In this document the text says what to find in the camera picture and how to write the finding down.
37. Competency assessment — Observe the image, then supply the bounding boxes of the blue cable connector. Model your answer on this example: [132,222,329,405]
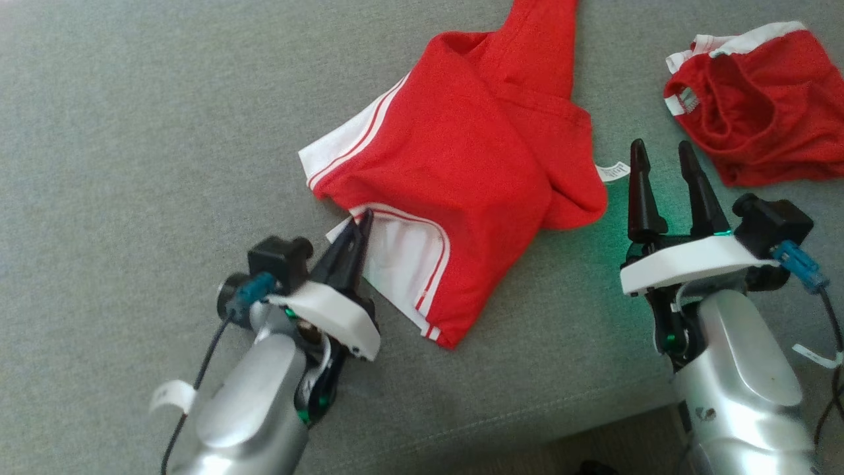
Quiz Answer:
[771,241,830,294]
[226,272,278,323]

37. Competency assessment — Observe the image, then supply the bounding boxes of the blue left cable connector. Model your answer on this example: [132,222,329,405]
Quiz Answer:
[226,272,278,323]

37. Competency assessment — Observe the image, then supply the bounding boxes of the red jersey white striped sleeves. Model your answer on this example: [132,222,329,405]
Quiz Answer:
[298,0,630,350]

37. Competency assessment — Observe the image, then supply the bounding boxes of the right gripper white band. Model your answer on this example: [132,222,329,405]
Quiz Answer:
[620,139,779,367]

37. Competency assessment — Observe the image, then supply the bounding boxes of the thin black right cable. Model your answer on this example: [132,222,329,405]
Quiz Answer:
[814,287,844,449]

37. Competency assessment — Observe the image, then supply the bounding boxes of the white cable label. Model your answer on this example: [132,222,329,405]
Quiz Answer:
[791,343,844,369]
[148,381,198,415]

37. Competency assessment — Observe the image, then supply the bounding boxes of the red shorts white waistband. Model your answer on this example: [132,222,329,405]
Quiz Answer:
[663,21,844,187]

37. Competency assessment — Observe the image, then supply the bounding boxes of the blue right cable connector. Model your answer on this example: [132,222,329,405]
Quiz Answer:
[771,241,830,294]

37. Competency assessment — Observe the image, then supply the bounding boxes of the white right cable label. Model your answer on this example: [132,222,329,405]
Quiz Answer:
[791,343,844,369]

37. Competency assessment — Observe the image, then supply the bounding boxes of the grey sofa seat cushion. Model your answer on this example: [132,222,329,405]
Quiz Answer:
[0,0,844,475]

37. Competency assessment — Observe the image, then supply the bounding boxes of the thin black left cable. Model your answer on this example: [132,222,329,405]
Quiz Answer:
[160,317,231,475]

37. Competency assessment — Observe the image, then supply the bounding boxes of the thin black cable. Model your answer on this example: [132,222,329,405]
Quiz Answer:
[814,287,844,449]
[160,317,231,475]

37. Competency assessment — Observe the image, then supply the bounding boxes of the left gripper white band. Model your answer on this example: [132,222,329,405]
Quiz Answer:
[267,210,382,426]

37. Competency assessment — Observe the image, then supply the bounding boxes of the white left cable label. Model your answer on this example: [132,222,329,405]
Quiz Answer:
[148,381,198,415]

